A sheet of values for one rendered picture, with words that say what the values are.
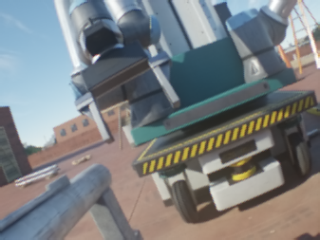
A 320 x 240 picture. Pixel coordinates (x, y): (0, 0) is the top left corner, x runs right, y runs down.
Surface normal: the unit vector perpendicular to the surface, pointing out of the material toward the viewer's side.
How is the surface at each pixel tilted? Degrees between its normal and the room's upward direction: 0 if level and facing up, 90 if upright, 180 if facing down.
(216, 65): 90
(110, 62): 66
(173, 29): 90
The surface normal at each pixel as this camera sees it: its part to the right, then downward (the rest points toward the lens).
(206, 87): -0.09, 0.08
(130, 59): -0.14, -0.33
